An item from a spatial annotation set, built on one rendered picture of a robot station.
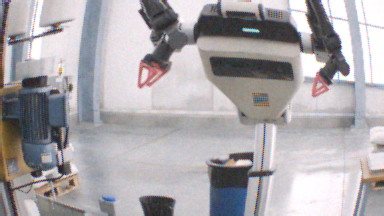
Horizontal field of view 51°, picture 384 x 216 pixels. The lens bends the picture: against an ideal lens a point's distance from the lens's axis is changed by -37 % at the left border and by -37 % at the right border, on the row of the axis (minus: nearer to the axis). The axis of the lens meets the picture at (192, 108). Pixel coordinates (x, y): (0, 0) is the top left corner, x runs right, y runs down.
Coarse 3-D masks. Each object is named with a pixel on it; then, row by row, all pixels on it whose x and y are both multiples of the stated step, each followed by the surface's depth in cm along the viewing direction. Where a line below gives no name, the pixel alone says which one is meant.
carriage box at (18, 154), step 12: (12, 84) 164; (0, 96) 132; (0, 108) 133; (0, 120) 132; (12, 120) 142; (0, 132) 132; (12, 132) 142; (0, 144) 132; (12, 144) 142; (0, 156) 133; (12, 156) 141; (0, 168) 134; (24, 168) 149
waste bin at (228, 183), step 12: (216, 156) 409; (228, 156) 415; (240, 156) 417; (252, 156) 415; (216, 168) 379; (228, 168) 372; (240, 168) 370; (216, 180) 381; (228, 180) 375; (240, 180) 373; (216, 192) 383; (228, 192) 377; (240, 192) 375; (216, 204) 385; (228, 204) 378; (240, 204) 377
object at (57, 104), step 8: (56, 96) 136; (64, 96) 136; (48, 104) 136; (56, 104) 136; (64, 104) 136; (48, 112) 136; (56, 112) 136; (64, 112) 136; (48, 120) 137; (56, 120) 136; (64, 120) 137; (56, 128) 141
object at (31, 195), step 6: (30, 174) 182; (18, 180) 186; (24, 180) 184; (30, 180) 183; (18, 186) 186; (30, 186) 183; (18, 192) 187; (30, 192) 184; (18, 198) 182; (24, 198) 184; (30, 198) 185; (24, 204) 181; (30, 204) 186; (24, 210) 181; (30, 210) 183; (36, 210) 189
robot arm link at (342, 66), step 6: (324, 42) 158; (336, 48) 159; (342, 48) 158; (336, 54) 155; (342, 54) 154; (336, 60) 156; (342, 60) 152; (336, 66) 157; (342, 66) 152; (348, 66) 153; (342, 72) 153; (348, 72) 153
